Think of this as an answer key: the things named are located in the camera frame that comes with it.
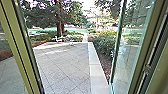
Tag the metal door hinge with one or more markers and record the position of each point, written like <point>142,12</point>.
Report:
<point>147,70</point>

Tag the white garden bench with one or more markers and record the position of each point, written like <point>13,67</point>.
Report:
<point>60,39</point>

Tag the green hedge shrub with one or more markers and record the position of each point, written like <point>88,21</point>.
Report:
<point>103,41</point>

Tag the green door post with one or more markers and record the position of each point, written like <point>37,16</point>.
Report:
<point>18,40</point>

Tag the brown tree trunk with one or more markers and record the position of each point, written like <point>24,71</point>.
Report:
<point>60,20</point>

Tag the reddish brown shrub bed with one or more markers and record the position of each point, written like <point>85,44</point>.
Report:
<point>40,41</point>

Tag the green door jamb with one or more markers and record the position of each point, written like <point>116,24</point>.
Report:
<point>161,66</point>

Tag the green framed glass door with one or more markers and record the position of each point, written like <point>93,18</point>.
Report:
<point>133,53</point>

